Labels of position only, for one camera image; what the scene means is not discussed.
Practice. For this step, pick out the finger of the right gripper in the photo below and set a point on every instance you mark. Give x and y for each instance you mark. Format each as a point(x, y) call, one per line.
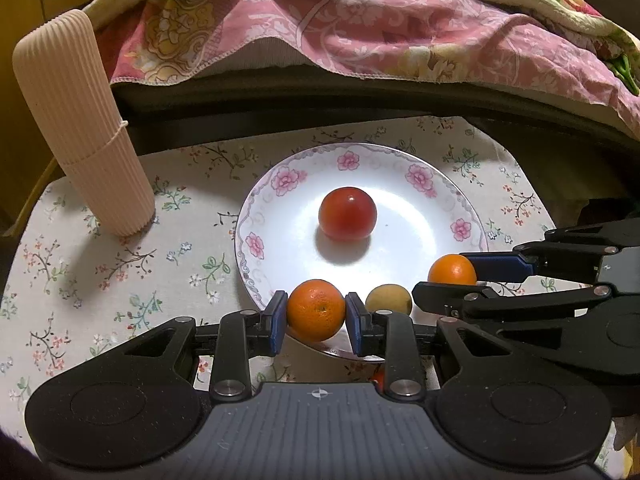
point(475, 303)
point(570, 262)

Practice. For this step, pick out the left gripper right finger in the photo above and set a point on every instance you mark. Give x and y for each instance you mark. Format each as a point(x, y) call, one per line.
point(389, 335)

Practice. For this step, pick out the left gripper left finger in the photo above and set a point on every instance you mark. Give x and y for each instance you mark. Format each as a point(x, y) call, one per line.
point(241, 336)

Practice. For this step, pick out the smooth small orange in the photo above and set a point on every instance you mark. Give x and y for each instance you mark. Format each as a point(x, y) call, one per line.
point(453, 269)

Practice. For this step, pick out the tan longan fruit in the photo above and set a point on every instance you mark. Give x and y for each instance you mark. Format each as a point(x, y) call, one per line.
point(389, 297)

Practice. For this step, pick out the small orange with navel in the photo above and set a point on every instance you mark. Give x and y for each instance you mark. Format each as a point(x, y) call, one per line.
point(316, 311)

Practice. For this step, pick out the red cherry tomato with stem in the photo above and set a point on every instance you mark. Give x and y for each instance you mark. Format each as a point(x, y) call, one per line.
point(378, 378)

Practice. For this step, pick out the dark sofa edge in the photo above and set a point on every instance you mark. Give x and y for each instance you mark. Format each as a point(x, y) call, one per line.
point(584, 171)

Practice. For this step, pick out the white floral plate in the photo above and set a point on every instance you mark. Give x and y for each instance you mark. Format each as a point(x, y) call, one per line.
point(422, 216)

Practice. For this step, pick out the large red tomato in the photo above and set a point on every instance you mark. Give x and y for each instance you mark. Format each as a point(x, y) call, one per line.
point(347, 214)

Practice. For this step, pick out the floral tablecloth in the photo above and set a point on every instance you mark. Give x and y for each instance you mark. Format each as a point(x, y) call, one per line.
point(75, 291)

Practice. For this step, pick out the pink floral blanket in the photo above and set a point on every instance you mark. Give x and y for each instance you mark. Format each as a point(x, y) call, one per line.
point(559, 52)

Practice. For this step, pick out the pink ribbed cylinder case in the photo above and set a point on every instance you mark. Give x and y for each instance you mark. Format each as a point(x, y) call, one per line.
point(63, 81)

